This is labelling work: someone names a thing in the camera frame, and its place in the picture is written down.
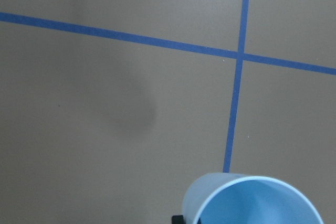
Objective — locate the light blue cup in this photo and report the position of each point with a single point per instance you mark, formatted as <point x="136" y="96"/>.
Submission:
<point x="239" y="198"/>

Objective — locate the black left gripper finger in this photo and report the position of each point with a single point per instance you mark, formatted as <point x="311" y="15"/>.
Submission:
<point x="177" y="219"/>

